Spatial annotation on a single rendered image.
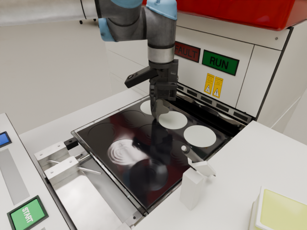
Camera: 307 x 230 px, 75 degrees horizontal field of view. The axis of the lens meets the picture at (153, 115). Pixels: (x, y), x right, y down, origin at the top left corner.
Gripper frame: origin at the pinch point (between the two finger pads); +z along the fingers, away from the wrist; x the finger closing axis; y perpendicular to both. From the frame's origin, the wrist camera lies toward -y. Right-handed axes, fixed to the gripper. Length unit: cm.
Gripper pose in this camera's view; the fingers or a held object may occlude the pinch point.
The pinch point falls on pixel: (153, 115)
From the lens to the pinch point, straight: 69.5
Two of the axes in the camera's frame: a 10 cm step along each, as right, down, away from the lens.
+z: 0.0, 8.0, 6.0
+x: 1.1, -6.0, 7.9
